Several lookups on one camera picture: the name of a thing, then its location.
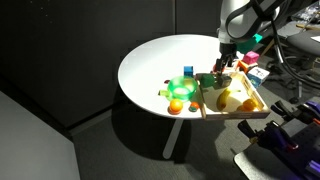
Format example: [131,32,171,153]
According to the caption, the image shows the orange fruit in tray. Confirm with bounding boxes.
[242,99,257,111]

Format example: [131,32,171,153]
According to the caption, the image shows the office chair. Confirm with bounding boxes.
[273,25,320,104]

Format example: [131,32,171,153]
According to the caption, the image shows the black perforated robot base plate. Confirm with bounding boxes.
[234,120,320,180]

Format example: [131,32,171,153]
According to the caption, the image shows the yellow banana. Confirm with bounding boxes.
[216,88,239,111]

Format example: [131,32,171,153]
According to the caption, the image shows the green translucent bowl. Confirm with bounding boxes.
[158,76,198,102]

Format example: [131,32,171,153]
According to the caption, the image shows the grey cube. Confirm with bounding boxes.
[217,75,232,88]

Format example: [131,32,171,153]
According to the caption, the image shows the orange purple block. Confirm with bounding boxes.
[237,60,257,73]

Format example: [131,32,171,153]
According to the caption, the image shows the purple clamp near table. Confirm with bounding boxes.
[237,120,299,151]

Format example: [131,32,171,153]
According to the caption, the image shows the white round table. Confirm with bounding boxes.
[118,34,220,159]

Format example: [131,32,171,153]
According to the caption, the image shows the wooden tray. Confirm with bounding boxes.
[196,72,270,120]

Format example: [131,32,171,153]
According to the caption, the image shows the magenta cube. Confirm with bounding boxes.
[242,51,259,65]

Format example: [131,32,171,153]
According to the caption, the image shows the small red orange toy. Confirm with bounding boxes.
[189,102,200,112]

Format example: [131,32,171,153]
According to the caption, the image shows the black cable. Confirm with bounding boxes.
[253,0,320,90]

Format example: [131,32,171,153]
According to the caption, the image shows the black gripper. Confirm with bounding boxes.
[214,43,237,74]

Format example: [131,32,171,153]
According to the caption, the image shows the orange ball on stand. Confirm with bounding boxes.
[168,99,183,114]

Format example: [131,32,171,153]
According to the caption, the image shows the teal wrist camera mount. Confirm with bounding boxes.
[237,34,263,54]

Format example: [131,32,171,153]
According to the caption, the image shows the blue cube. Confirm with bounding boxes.
[184,66,193,77]

